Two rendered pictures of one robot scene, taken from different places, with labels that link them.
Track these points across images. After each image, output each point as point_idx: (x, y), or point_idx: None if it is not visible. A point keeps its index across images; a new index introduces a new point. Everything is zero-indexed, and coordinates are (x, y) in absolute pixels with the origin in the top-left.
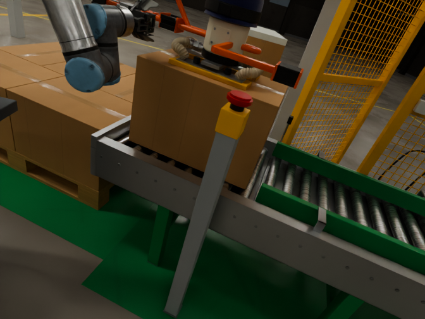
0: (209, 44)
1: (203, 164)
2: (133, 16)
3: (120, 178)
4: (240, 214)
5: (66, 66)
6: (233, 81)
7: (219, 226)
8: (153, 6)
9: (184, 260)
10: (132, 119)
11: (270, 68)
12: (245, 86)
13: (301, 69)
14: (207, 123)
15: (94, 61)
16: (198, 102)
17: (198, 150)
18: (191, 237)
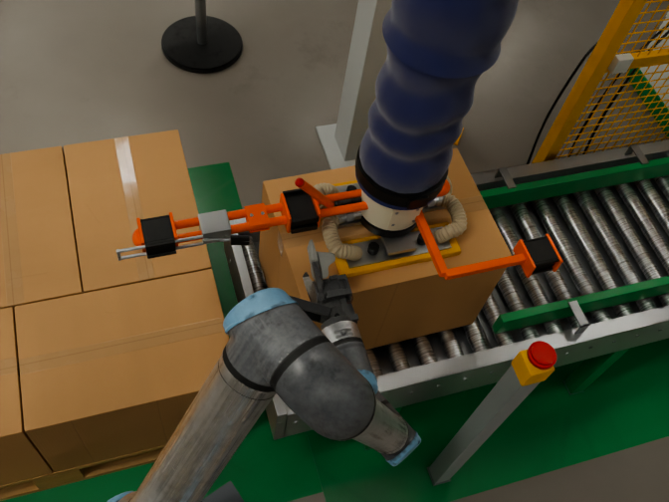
0: (389, 227)
1: (413, 333)
2: (348, 317)
3: None
4: (498, 368)
5: (397, 462)
6: (442, 255)
7: (470, 385)
8: (331, 262)
9: (468, 450)
10: None
11: (520, 263)
12: (459, 251)
13: (552, 243)
14: (417, 306)
15: (410, 433)
16: (404, 297)
17: (405, 328)
18: (480, 437)
